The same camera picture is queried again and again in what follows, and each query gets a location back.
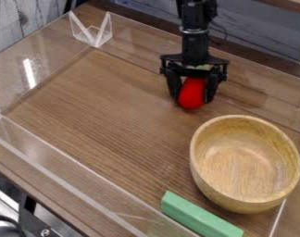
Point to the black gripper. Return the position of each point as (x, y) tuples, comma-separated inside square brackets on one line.
[(210, 68)]

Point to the red plush strawberry toy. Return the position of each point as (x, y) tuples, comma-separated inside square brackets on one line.
[(192, 94)]

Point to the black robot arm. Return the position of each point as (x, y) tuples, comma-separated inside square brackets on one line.
[(196, 13)]

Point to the wooden bowl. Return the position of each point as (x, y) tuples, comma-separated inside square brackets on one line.
[(244, 162)]

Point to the green foam block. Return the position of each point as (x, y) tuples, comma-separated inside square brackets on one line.
[(196, 218)]

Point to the clear acrylic corner bracket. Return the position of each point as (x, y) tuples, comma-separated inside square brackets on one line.
[(94, 36)]

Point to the clear acrylic enclosure wall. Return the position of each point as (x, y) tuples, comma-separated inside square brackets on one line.
[(99, 208)]

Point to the black table leg bracket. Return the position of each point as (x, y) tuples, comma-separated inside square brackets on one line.
[(33, 225)]

